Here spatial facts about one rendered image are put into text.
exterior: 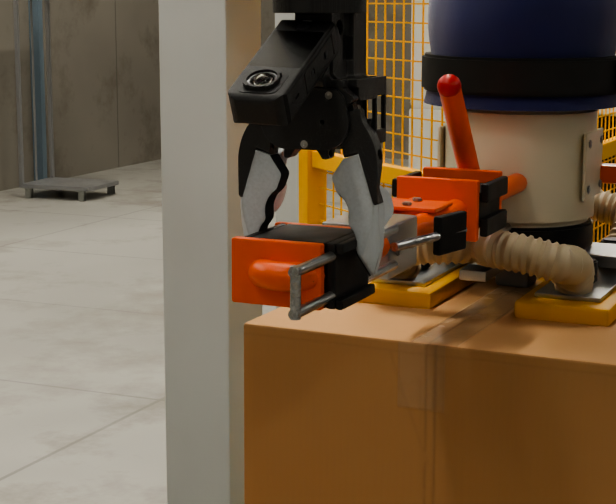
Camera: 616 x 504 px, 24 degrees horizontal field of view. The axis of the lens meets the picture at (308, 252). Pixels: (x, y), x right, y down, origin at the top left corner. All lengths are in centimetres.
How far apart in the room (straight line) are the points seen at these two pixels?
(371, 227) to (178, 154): 198
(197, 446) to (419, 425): 176
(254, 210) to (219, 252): 191
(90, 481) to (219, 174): 152
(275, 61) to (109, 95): 1090
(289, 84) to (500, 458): 52
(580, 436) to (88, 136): 1042
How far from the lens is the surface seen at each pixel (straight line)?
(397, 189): 141
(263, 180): 111
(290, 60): 105
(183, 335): 311
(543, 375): 138
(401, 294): 156
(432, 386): 142
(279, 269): 106
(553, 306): 151
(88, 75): 1168
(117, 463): 444
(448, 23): 159
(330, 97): 108
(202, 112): 301
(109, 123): 1195
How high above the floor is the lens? 137
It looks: 10 degrees down
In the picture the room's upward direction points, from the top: straight up
